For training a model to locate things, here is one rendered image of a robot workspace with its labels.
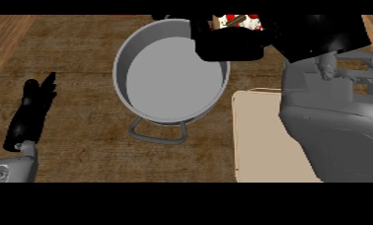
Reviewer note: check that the beige tray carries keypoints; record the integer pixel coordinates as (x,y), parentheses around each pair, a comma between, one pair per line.
(262,143)

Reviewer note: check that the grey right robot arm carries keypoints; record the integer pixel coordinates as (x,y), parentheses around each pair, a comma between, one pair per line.
(330,130)

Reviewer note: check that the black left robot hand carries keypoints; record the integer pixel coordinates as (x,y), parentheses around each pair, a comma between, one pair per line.
(28,117)

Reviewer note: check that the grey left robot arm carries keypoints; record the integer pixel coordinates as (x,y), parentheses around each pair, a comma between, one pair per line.
(22,168)

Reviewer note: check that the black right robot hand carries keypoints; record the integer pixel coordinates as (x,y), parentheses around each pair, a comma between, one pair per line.
(227,46)

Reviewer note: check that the grey metal pot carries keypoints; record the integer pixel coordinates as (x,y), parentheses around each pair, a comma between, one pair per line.
(169,81)

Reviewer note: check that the red and white cupcake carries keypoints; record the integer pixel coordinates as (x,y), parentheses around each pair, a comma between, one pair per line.
(237,21)

